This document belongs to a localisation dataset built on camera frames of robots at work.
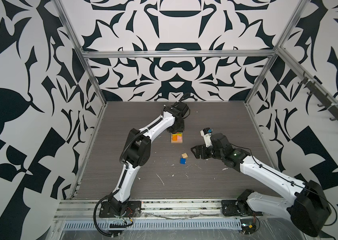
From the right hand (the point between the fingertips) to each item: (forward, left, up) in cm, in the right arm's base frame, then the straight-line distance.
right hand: (197, 147), depth 81 cm
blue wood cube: (-2, +7, -14) cm, 16 cm away
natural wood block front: (+10, +11, -12) cm, 19 cm away
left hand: (+16, +9, -3) cm, 18 cm away
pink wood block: (+12, +9, -10) cm, 18 cm away
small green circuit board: (-34, -21, -15) cm, 43 cm away
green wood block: (+14, +9, -8) cm, 19 cm away
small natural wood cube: (+1, +6, -12) cm, 14 cm away
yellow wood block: (+13, +12, -10) cm, 20 cm away
